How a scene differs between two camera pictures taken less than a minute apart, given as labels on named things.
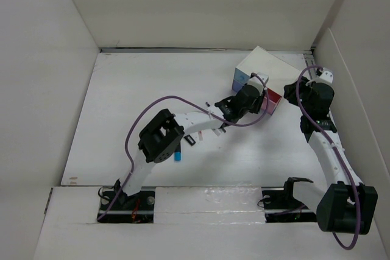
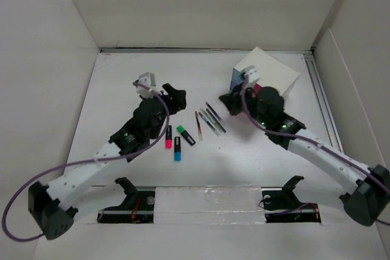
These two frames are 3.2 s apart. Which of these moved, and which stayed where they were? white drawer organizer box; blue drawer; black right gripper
Moved: black right gripper
Stayed: white drawer organizer box; blue drawer
